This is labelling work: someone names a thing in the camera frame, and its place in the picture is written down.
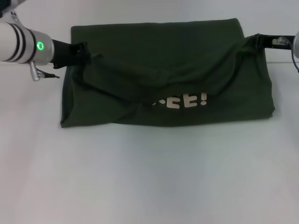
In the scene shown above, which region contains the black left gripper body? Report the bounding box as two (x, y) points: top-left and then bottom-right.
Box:
(51, 39), (92, 70)

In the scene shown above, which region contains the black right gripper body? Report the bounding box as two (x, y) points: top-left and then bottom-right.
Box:
(254, 33), (297, 50)

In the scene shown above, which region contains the dark green t-shirt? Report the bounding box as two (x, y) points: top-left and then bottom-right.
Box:
(59, 17), (276, 129)

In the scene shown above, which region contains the right arm dark cable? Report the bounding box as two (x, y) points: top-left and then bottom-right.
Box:
(289, 39), (299, 72)

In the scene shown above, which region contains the arm dark cable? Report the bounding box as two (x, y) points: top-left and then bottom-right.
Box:
(289, 39), (299, 72)
(28, 61), (61, 82)

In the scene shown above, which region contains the left arm dark cable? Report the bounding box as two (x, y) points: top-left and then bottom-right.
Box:
(28, 61), (61, 82)

